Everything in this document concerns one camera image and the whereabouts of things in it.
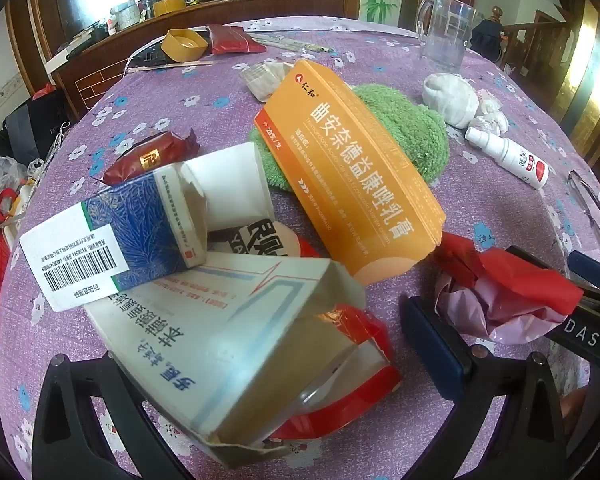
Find dark jacket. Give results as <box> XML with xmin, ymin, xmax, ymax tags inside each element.
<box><xmin>471</xmin><ymin>5</ymin><xmax>511</xmax><ymax>68</ymax></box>

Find red and white box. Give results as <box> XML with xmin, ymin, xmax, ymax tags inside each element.
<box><xmin>207</xmin><ymin>216</ymin><xmax>403</xmax><ymax>443</ymax></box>

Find purple floral tablecloth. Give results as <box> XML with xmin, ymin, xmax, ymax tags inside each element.
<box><xmin>0</xmin><ymin>15</ymin><xmax>600</xmax><ymax>480</ymax></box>

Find thin wooden stick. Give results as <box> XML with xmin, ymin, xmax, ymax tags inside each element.
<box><xmin>124</xmin><ymin>59</ymin><xmax>214</xmax><ymax>72</ymax></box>

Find plain white carton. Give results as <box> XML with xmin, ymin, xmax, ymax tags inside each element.
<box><xmin>182</xmin><ymin>141</ymin><xmax>277</xmax><ymax>235</ymax></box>

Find red pink plastic bag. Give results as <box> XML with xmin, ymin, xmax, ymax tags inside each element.
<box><xmin>435</xmin><ymin>232</ymin><xmax>585</xmax><ymax>343</ymax></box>

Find white spray bottle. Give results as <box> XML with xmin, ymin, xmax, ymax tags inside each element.
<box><xmin>464</xmin><ymin>126</ymin><xmax>551</xmax><ymax>190</ymax></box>

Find clear plastic bag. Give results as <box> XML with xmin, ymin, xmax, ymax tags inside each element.
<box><xmin>0</xmin><ymin>154</ymin><xmax>30</xmax><ymax>196</ymax></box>

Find orange medicine box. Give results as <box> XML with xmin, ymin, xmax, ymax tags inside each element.
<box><xmin>254</xmin><ymin>58</ymin><xmax>447</xmax><ymax>288</ymax></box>

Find large white medicine box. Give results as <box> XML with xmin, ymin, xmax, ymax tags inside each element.
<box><xmin>84</xmin><ymin>250</ymin><xmax>367</xmax><ymax>470</ymax></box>

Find wooden sideboard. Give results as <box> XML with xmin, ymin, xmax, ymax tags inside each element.
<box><xmin>5</xmin><ymin>0</ymin><xmax>366</xmax><ymax>126</ymax></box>

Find dark shopping bag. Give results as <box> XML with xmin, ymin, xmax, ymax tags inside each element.
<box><xmin>2</xmin><ymin>89</ymin><xmax>73</xmax><ymax>161</ymax></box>

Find large crumpled white tissue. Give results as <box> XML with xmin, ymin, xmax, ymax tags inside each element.
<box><xmin>422</xmin><ymin>72</ymin><xmax>481</xmax><ymax>129</ymax></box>

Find clear eyeglasses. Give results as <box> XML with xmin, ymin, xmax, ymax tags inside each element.
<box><xmin>566</xmin><ymin>169</ymin><xmax>600</xmax><ymax>258</ymax></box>

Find dark red snack packet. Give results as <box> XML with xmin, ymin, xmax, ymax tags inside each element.
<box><xmin>102</xmin><ymin>130</ymin><xmax>199</xmax><ymax>187</ymax></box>

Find black packet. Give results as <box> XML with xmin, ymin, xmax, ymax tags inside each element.
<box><xmin>132</xmin><ymin>40</ymin><xmax>173</xmax><ymax>67</ymax></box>

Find red foil packet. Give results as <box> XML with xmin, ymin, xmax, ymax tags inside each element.
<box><xmin>204</xmin><ymin>23</ymin><xmax>267</xmax><ymax>57</ymax></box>

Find clear plastic measuring jug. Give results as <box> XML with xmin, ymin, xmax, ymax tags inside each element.
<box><xmin>414</xmin><ymin>0</ymin><xmax>480</xmax><ymax>77</ymax></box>

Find crumpled white packet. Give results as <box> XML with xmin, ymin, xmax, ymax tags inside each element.
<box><xmin>239</xmin><ymin>60</ymin><xmax>295</xmax><ymax>102</ymax></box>

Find blue white medicine box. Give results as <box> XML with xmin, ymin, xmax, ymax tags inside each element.
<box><xmin>19</xmin><ymin>161</ymin><xmax>210</xmax><ymax>313</ymax></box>

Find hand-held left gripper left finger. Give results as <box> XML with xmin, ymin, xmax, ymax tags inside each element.
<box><xmin>31</xmin><ymin>352</ymin><xmax>181</xmax><ymax>480</ymax></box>

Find red handled scissors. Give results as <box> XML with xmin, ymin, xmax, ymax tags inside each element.
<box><xmin>0</xmin><ymin>187</ymin><xmax>28</xmax><ymax>233</ymax></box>

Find wrapped chopsticks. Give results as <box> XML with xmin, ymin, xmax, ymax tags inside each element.
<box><xmin>250</xmin><ymin>31</ymin><xmax>333</xmax><ymax>56</ymax></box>

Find small crumpled white tissue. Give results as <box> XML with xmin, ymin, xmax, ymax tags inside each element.
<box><xmin>467</xmin><ymin>89</ymin><xmax>509</xmax><ymax>135</ymax></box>

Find green fluffy cloth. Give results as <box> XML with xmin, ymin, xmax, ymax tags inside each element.
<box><xmin>249</xmin><ymin>83</ymin><xmax>451</xmax><ymax>196</ymax></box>

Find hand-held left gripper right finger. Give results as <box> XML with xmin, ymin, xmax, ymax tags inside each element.
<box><xmin>401</xmin><ymin>296</ymin><xmax>567</xmax><ymax>480</ymax></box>

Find yellow bowl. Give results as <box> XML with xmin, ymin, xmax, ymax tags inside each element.
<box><xmin>160</xmin><ymin>28</ymin><xmax>210</xmax><ymax>63</ymax></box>

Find yellow box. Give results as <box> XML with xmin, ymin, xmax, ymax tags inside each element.
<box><xmin>152</xmin><ymin>0</ymin><xmax>187</xmax><ymax>17</ymax></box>

